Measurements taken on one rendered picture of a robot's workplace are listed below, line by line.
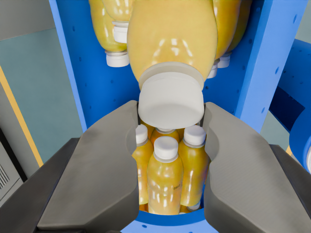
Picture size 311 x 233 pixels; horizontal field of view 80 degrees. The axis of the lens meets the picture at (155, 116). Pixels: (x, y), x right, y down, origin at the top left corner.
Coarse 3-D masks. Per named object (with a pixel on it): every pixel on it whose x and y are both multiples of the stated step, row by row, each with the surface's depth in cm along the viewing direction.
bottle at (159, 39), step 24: (144, 0) 12; (168, 0) 11; (192, 0) 11; (144, 24) 11; (168, 24) 10; (192, 24) 11; (216, 24) 12; (144, 48) 11; (168, 48) 10; (192, 48) 11; (216, 48) 12; (144, 72) 11; (192, 72) 11
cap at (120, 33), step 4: (116, 28) 24; (120, 28) 23; (124, 28) 23; (116, 32) 24; (120, 32) 24; (124, 32) 24; (116, 36) 24; (120, 36) 24; (124, 36) 24; (116, 40) 25; (120, 40) 24; (124, 40) 24
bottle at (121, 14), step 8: (104, 0) 22; (112, 0) 21; (120, 0) 21; (128, 0) 21; (112, 8) 22; (120, 8) 21; (128, 8) 21; (112, 16) 23; (120, 16) 22; (128, 16) 22; (120, 24) 23
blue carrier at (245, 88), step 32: (64, 0) 24; (256, 0) 27; (288, 0) 13; (64, 32) 23; (256, 32) 14; (288, 32) 15; (96, 64) 33; (128, 64) 39; (256, 64) 15; (96, 96) 35; (128, 96) 42; (224, 96) 37; (256, 96) 17; (256, 128) 21; (160, 224) 25; (192, 224) 25
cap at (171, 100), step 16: (160, 80) 10; (176, 80) 10; (192, 80) 10; (144, 96) 10; (160, 96) 10; (176, 96) 9; (192, 96) 10; (144, 112) 11; (160, 112) 11; (176, 112) 11; (192, 112) 11; (176, 128) 12
